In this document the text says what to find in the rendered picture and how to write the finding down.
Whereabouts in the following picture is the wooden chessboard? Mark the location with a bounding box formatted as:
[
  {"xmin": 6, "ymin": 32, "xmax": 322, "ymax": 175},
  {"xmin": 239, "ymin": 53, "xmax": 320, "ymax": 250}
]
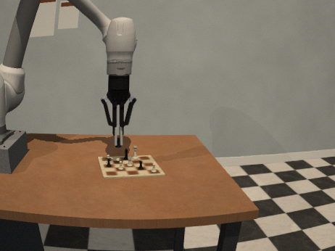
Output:
[{"xmin": 98, "ymin": 155, "xmax": 165, "ymax": 178}]

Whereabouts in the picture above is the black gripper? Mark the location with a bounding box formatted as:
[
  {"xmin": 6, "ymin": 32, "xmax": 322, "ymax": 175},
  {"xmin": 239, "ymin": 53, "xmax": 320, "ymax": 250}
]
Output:
[{"xmin": 101, "ymin": 75, "xmax": 136, "ymax": 146}]

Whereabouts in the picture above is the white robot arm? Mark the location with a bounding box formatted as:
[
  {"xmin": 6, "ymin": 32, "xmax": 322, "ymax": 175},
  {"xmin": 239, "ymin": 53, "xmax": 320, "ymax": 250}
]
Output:
[{"xmin": 0, "ymin": 0, "xmax": 137, "ymax": 145}]

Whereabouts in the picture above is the white rook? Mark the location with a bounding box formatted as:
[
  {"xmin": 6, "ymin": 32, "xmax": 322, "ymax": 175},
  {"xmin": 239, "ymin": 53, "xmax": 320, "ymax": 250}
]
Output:
[{"xmin": 127, "ymin": 157, "xmax": 133, "ymax": 167}]

